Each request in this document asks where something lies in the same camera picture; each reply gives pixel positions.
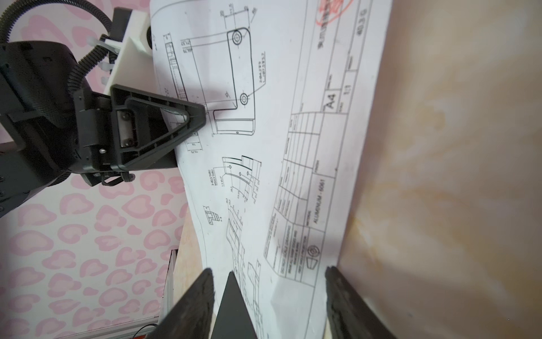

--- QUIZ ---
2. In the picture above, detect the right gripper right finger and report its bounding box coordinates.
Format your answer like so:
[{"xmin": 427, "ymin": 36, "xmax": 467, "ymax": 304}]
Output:
[{"xmin": 325, "ymin": 266, "xmax": 396, "ymax": 339}]

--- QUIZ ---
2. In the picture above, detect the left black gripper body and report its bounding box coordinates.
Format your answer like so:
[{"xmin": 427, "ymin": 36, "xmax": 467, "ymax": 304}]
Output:
[{"xmin": 70, "ymin": 88, "xmax": 135, "ymax": 186}]

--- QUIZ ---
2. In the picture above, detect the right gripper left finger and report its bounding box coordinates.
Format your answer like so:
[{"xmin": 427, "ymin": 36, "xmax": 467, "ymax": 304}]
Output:
[{"xmin": 158, "ymin": 268, "xmax": 215, "ymax": 339}]

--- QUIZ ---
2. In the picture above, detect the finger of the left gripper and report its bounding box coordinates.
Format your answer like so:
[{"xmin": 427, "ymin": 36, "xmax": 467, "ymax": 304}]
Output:
[{"xmin": 110, "ymin": 85, "xmax": 206, "ymax": 172}]

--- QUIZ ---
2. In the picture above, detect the red and black folder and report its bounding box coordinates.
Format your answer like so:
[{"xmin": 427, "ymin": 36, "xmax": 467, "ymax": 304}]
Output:
[{"xmin": 210, "ymin": 271, "xmax": 257, "ymax": 339}]

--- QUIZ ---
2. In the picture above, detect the technical drawing sheet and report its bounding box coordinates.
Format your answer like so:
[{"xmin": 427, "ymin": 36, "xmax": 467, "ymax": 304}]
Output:
[{"xmin": 150, "ymin": 1, "xmax": 392, "ymax": 338}]

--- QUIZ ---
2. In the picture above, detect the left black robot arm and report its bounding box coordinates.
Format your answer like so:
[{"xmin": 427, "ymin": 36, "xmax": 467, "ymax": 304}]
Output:
[{"xmin": 1, "ymin": 41, "xmax": 206, "ymax": 215}]

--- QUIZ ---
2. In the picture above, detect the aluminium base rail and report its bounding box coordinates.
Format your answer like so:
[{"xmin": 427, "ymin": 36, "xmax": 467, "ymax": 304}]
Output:
[{"xmin": 60, "ymin": 249, "xmax": 179, "ymax": 339}]

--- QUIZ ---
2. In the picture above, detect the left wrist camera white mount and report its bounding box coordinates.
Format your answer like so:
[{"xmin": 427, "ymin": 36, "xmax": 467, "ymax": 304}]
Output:
[{"xmin": 104, "ymin": 7, "xmax": 158, "ymax": 95}]

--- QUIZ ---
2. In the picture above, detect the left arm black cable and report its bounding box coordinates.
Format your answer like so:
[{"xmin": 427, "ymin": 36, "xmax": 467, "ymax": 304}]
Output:
[{"xmin": 0, "ymin": 0, "xmax": 121, "ymax": 96}]

